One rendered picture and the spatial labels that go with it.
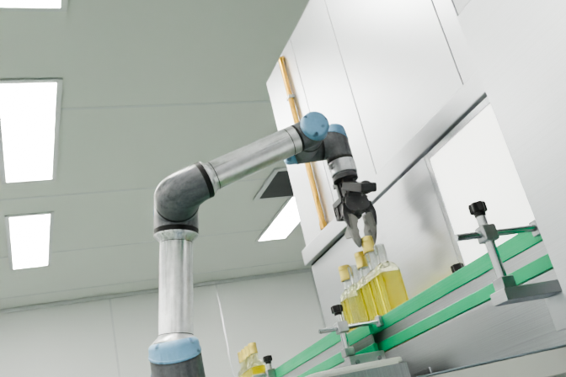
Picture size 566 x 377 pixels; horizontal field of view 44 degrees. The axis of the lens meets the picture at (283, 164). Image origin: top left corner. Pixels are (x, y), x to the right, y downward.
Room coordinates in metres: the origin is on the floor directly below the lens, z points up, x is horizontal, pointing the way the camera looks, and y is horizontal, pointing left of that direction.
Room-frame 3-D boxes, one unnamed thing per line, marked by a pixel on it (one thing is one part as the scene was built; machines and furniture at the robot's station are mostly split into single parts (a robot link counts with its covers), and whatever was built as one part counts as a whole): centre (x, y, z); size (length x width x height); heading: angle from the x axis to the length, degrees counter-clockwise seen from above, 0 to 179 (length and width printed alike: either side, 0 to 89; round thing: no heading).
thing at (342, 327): (1.73, -0.07, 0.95); 0.17 x 0.03 x 0.12; 113
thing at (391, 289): (1.76, -0.19, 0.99); 0.06 x 0.06 x 0.21; 23
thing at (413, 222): (1.70, -0.36, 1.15); 0.90 x 0.03 x 0.34; 23
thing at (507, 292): (1.14, -0.32, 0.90); 0.17 x 0.05 x 0.23; 113
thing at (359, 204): (1.84, -0.16, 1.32); 0.09 x 0.08 x 0.12; 24
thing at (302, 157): (1.79, -0.07, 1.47); 0.11 x 0.11 x 0.08; 15
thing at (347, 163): (1.83, -0.16, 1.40); 0.08 x 0.08 x 0.05
